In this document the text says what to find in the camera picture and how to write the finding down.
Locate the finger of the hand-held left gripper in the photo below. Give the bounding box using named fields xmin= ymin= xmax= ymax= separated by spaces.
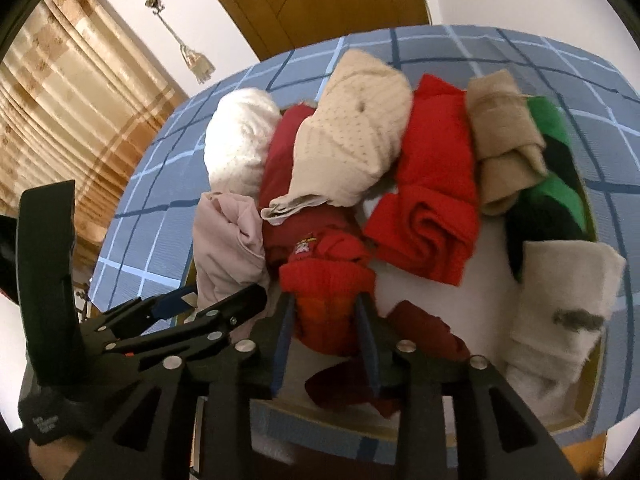
xmin=102 ymin=284 xmax=269 ymax=361
xmin=82 ymin=285 xmax=198 ymax=335

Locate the blue plaid tablecloth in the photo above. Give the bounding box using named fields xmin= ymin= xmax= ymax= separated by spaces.
xmin=82 ymin=25 xmax=640 ymax=480

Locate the white dotted underwear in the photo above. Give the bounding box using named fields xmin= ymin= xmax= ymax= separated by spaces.
xmin=204 ymin=88 xmax=283 ymax=196

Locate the light grey underwear dark emblem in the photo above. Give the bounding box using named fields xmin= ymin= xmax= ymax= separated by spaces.
xmin=504 ymin=240 xmax=628 ymax=417

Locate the pale pink underwear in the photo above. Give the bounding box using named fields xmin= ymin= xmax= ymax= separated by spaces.
xmin=192 ymin=191 xmax=271 ymax=313

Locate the green black striped underwear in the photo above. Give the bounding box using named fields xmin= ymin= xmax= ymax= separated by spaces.
xmin=504 ymin=95 xmax=600 ymax=283

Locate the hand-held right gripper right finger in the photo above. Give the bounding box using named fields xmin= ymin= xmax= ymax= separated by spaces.
xmin=354 ymin=292 xmax=566 ymax=480

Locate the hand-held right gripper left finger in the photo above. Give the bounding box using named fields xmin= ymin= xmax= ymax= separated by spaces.
xmin=82 ymin=292 xmax=297 ymax=480

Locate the large bright red underwear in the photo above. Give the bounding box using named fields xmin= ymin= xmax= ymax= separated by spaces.
xmin=362 ymin=73 xmax=482 ymax=287

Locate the maroon underwear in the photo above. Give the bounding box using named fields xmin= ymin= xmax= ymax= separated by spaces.
xmin=257 ymin=104 xmax=371 ymax=273

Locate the shallow white cardboard box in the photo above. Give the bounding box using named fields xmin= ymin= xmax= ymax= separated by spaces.
xmin=182 ymin=100 xmax=608 ymax=453

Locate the dark red underwear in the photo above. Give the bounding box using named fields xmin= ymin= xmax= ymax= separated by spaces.
xmin=304 ymin=300 xmax=472 ymax=420

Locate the brown wooden door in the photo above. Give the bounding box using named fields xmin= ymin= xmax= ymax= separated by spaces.
xmin=187 ymin=0 xmax=433 ymax=61

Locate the cream dotted underwear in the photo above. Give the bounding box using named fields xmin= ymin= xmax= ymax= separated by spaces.
xmin=260 ymin=49 xmax=415 ymax=226

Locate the beige patterned curtain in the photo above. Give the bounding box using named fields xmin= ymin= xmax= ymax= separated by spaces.
xmin=0 ymin=0 xmax=189 ymax=272

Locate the curtain tieback tassel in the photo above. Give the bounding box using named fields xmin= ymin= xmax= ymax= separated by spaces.
xmin=159 ymin=11 xmax=217 ymax=85

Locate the red underwear cartoon print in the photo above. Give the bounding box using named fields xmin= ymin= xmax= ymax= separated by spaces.
xmin=277 ymin=229 xmax=377 ymax=357

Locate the person's left hand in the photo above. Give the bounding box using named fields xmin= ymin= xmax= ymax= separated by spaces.
xmin=29 ymin=437 xmax=97 ymax=480

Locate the tan underwear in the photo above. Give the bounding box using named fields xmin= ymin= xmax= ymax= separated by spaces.
xmin=464 ymin=69 xmax=550 ymax=217

